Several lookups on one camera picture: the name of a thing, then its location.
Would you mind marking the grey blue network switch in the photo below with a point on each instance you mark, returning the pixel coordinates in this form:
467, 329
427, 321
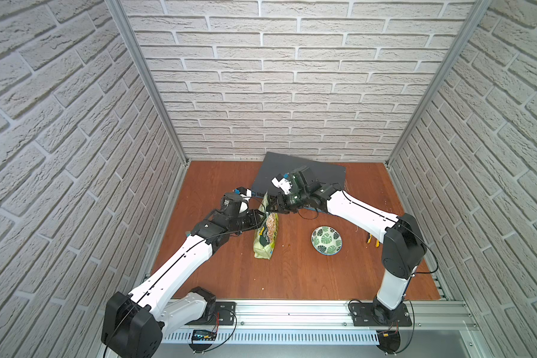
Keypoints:
331, 176

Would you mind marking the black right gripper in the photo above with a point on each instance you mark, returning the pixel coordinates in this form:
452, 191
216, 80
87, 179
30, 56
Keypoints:
272, 203

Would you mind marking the green leaf pattern bowl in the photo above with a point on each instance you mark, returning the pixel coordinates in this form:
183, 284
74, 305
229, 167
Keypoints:
326, 240

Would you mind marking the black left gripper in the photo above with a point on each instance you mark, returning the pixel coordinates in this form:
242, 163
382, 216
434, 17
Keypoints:
256, 217

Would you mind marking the small green circuit board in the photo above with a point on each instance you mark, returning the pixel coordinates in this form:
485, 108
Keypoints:
203, 335

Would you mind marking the aluminium front rail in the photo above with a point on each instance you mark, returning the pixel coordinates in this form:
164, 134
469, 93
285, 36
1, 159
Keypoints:
335, 315

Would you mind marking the green oats bag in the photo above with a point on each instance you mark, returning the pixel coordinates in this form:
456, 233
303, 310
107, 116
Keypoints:
266, 235

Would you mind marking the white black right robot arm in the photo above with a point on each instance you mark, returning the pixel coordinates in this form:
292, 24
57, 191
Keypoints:
403, 245

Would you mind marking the aluminium corner post right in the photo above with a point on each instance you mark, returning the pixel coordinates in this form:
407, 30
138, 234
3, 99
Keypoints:
465, 33

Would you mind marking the round black connector box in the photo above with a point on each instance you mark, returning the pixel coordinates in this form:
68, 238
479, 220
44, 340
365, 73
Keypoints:
389, 342

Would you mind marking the aluminium corner post left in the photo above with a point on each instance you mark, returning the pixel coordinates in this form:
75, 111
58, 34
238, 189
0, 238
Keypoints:
128, 35

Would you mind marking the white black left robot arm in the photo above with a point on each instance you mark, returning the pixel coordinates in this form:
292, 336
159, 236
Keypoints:
135, 323

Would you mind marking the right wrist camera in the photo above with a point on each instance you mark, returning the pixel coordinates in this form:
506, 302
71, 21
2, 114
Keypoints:
301, 180

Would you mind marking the yellow handled pliers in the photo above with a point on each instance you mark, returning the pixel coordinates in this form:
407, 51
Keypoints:
373, 240

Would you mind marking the aluminium corner post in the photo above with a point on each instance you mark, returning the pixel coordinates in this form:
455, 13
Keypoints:
465, 33
128, 35

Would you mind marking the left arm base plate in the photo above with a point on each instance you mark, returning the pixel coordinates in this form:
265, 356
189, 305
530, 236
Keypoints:
222, 314

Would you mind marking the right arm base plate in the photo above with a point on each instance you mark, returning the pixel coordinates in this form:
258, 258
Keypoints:
374, 314

